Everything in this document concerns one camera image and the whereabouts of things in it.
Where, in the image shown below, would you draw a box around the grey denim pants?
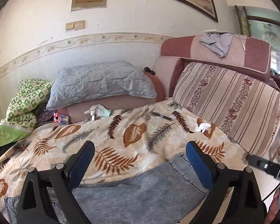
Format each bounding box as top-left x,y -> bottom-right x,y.
3,152 -> 209,224

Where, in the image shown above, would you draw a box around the person's right hand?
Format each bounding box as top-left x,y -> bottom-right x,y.
265,187 -> 280,224

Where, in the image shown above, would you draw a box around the striped floral cushion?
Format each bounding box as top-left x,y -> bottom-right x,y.
173,62 -> 280,157

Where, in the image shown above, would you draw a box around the green patterned quilt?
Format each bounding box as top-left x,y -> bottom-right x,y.
0,78 -> 54,147

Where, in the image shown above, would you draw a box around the crumpled white tissue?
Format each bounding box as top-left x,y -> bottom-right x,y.
195,122 -> 211,133

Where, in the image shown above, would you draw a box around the small colourful box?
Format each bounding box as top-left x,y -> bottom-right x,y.
53,113 -> 70,125

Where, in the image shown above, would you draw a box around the beige leaf-pattern blanket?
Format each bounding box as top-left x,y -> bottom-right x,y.
0,100 -> 245,210

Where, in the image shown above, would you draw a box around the white glove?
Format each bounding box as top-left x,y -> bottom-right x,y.
84,104 -> 111,121

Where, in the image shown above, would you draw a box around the black pen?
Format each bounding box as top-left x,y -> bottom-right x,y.
151,112 -> 172,121

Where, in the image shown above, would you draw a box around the pink sofa backrest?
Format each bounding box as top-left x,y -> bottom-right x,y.
56,35 -> 271,123

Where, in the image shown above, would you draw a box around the grey cloth on backrest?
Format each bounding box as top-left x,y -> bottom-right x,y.
199,32 -> 233,58

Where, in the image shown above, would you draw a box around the grey quilted pillow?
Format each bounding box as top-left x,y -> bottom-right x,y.
46,61 -> 157,110

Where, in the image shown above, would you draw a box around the small black clip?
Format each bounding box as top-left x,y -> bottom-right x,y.
144,67 -> 155,75

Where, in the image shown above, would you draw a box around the glass door with frame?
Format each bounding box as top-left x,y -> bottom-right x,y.
234,5 -> 280,75

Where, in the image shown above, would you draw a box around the beige wall switches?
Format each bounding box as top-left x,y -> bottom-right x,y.
66,20 -> 85,31

